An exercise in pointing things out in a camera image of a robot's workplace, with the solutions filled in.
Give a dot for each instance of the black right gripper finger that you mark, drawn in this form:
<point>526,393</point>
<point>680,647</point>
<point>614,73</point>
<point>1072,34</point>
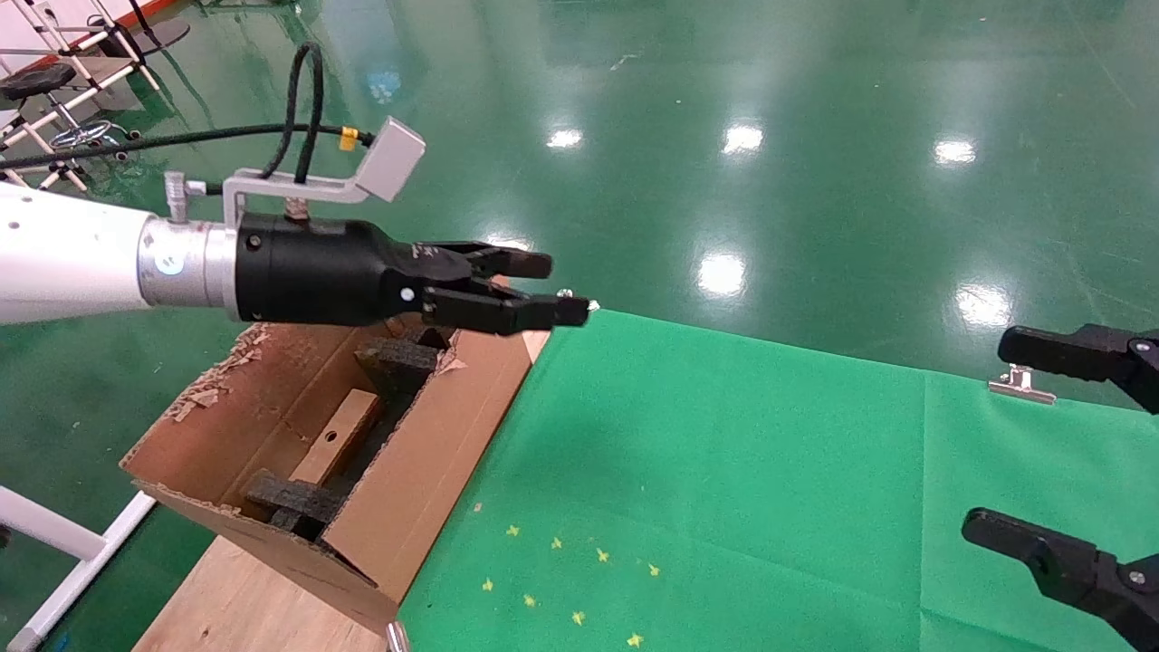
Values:
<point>1077,575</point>
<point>1087,353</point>

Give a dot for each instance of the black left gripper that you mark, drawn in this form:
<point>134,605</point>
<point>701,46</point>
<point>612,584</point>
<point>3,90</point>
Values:
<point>317,272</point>

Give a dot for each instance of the small taped cardboard box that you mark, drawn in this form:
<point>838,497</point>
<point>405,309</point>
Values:
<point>335,435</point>

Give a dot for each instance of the large open cardboard carton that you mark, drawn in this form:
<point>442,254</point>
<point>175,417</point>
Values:
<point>426,489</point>

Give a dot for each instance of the black foam insert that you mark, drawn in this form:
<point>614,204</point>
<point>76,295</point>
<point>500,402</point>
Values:
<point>290,496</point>
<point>398,362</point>

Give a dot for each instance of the green cloth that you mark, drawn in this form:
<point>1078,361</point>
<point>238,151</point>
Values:
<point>815,507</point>

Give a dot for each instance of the black round stand base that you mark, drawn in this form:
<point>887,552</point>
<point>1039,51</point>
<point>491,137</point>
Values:
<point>163,36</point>

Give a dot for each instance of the white pipe rack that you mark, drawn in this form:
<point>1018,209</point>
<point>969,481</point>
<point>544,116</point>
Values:
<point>27,188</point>

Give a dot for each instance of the black swivel stool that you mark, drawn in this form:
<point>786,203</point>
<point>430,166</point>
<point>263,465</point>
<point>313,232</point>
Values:
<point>36,80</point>

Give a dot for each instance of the white pipe stand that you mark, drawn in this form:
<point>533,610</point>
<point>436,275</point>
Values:
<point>45,530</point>

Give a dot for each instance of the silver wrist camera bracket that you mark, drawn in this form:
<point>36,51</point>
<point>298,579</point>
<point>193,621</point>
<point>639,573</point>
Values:
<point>394,158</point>

